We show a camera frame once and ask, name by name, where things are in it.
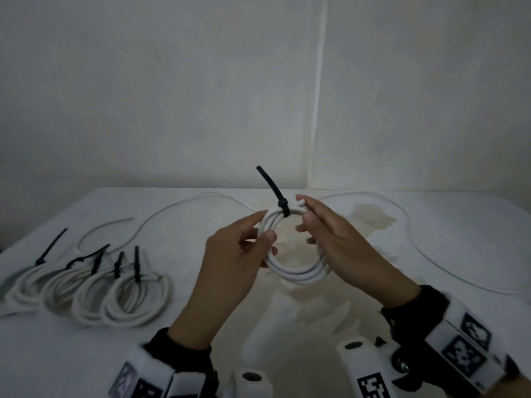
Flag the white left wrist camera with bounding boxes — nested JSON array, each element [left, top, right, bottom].
[[226, 368, 273, 398]]

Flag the person's left forearm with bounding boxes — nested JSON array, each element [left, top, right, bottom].
[[168, 294, 240, 351]]

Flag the black right wristband white markers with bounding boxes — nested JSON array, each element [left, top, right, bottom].
[[381, 284, 522, 398]]

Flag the person's left hand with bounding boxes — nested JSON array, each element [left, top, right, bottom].
[[198, 210, 278, 324]]

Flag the person's right hand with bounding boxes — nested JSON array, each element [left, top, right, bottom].
[[295, 195, 422, 308]]

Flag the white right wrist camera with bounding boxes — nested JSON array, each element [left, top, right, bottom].
[[336, 337, 403, 398]]

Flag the person's right forearm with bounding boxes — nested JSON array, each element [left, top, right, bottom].
[[496, 375, 531, 398]]

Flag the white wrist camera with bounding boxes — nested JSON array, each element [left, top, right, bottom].
[[336, 337, 403, 398], [226, 368, 273, 398]]

